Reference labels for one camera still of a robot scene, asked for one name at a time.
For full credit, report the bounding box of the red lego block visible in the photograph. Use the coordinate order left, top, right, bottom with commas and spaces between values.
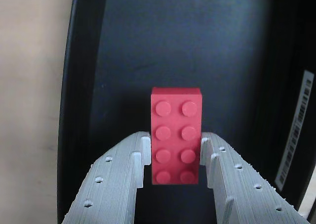
150, 87, 203, 185

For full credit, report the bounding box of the white barcode label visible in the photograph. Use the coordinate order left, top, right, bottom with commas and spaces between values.
274, 70, 315, 192

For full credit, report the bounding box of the black bin box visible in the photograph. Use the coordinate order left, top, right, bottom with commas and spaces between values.
56, 0, 316, 224

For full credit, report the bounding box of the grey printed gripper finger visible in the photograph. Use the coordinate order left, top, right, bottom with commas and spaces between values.
60, 131, 152, 224
200, 132, 309, 224

